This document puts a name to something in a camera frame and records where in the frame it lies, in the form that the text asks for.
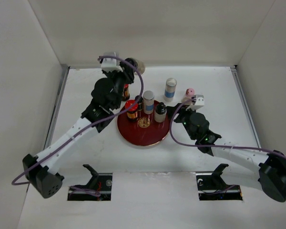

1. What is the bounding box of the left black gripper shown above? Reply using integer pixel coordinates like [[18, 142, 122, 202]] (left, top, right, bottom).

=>
[[102, 62, 134, 109]]

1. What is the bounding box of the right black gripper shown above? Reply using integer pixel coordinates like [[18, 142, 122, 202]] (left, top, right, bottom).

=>
[[166, 103, 198, 140]]

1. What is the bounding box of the black-cap white powder bottle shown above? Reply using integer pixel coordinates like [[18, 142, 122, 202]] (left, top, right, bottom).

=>
[[154, 102, 167, 123]]

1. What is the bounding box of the tall red-lid sauce jar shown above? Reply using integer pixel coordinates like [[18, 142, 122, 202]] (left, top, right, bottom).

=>
[[122, 84, 130, 101]]

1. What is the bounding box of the silver-lid blue-label grain jar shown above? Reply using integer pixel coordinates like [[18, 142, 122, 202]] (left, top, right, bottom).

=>
[[164, 78, 177, 102]]

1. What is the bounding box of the pink-lid spice jar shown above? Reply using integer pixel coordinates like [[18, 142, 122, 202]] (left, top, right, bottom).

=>
[[182, 88, 195, 103]]

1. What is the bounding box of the small dark amber bottle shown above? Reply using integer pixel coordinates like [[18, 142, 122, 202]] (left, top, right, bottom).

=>
[[135, 95, 143, 111]]

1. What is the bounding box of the short red-lid sauce jar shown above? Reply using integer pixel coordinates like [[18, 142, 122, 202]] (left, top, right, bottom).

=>
[[124, 100, 139, 122]]

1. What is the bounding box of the black-cap brown spice bottle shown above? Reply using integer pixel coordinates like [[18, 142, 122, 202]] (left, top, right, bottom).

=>
[[125, 58, 145, 74]]

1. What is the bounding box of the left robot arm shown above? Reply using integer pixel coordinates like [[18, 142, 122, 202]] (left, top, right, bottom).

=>
[[22, 58, 138, 198]]

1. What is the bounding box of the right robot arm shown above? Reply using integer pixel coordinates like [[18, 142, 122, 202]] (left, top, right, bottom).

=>
[[167, 103, 286, 202]]

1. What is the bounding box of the round red lacquer tray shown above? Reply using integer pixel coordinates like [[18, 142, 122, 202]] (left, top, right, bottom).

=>
[[117, 110, 170, 146]]

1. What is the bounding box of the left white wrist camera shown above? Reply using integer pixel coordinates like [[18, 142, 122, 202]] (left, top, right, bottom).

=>
[[101, 52, 123, 73]]

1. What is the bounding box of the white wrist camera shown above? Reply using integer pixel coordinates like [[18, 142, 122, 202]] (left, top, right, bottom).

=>
[[101, 52, 123, 73], [187, 94, 204, 111]]

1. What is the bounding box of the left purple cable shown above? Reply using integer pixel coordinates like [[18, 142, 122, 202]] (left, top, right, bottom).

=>
[[11, 55, 144, 186]]

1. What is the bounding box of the purple cable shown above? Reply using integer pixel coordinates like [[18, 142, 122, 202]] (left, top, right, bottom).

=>
[[169, 95, 286, 167], [11, 55, 144, 186]]

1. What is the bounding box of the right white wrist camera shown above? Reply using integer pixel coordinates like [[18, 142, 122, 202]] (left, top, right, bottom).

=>
[[187, 94, 204, 111]]

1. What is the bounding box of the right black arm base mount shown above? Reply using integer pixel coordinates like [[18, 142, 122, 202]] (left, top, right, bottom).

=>
[[196, 164, 243, 201]]

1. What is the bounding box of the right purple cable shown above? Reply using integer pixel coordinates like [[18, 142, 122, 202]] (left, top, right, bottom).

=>
[[169, 95, 286, 167]]

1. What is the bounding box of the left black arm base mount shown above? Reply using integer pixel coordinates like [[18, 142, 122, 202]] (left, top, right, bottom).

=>
[[67, 164, 113, 201]]

